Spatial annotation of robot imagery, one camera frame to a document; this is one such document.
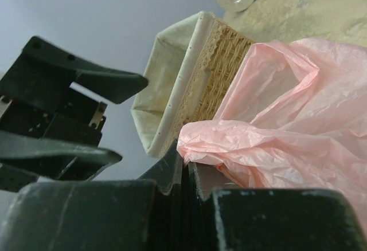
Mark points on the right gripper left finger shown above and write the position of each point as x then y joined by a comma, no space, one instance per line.
141,214

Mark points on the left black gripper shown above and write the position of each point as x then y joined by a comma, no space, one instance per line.
41,115

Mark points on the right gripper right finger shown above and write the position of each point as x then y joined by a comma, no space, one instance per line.
225,216

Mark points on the pink plastic bag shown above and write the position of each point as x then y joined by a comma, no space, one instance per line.
293,117

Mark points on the wicker basket with liner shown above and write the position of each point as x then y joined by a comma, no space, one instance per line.
191,66

